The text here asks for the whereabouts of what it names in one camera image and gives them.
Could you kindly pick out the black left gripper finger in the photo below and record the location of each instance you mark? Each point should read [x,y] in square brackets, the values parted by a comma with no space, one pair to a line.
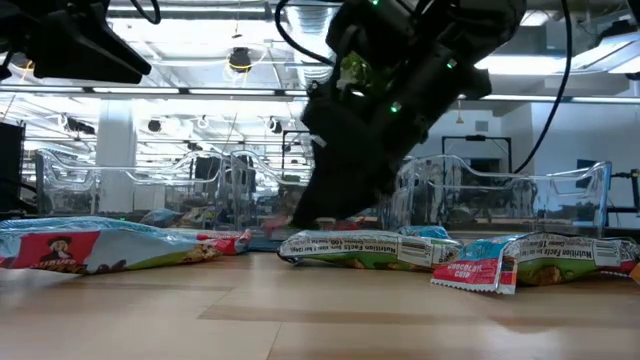
[90,50]

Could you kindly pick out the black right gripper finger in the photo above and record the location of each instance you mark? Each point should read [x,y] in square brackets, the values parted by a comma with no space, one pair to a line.
[340,195]

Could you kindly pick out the granola bar nutrition facts side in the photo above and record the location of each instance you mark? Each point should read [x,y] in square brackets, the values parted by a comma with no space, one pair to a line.
[360,247]

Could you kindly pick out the dark blue granola bar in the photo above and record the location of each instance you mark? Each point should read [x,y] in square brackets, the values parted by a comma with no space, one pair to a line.
[200,216]

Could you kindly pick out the granola bar with Quaker logo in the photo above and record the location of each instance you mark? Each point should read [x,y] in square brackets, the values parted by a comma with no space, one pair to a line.
[125,250]

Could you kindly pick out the chocolate chip granola bar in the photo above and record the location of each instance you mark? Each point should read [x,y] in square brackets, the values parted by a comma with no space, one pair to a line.
[550,257]

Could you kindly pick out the orange granola bar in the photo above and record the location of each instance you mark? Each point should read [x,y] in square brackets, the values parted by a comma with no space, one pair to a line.
[636,274]

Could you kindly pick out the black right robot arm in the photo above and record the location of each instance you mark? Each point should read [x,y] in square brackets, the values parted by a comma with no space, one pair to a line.
[490,25]

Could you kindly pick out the clear plastic bin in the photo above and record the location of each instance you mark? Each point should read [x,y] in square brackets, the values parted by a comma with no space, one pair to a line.
[75,172]
[560,200]
[260,175]

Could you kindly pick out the round blue woven mat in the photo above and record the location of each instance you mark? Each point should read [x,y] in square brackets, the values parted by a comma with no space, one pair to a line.
[262,244]

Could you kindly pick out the white building pillar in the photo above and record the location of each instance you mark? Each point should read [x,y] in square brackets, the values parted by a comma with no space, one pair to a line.
[116,160]

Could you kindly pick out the long ceiling light bar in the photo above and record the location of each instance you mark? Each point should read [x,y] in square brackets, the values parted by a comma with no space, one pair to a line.
[200,91]

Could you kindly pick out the black monitor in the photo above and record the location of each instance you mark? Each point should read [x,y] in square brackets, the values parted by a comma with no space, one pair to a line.
[11,165]

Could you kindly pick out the rectangular ceiling light panel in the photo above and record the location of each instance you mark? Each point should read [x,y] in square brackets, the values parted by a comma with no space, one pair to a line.
[535,62]

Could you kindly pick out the black metal equipment stand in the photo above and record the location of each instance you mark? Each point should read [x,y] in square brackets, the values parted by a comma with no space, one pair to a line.
[634,190]

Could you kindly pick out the black metal frame stand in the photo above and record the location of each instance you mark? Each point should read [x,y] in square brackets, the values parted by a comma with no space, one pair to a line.
[476,138]

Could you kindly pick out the silver corrugated ceiling duct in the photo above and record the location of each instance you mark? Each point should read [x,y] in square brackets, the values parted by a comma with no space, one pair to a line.
[312,40]

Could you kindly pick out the dark wall screen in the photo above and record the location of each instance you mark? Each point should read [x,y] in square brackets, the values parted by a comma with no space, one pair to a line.
[586,172]

